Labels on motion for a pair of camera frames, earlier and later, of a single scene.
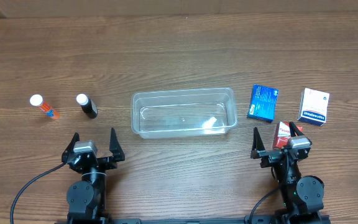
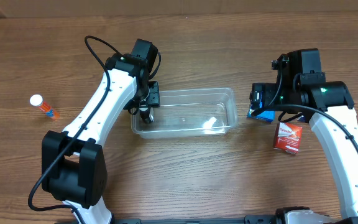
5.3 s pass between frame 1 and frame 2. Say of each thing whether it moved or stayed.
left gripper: moved
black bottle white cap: moved
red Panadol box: stayed
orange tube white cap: stayed
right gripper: moved
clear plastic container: stayed
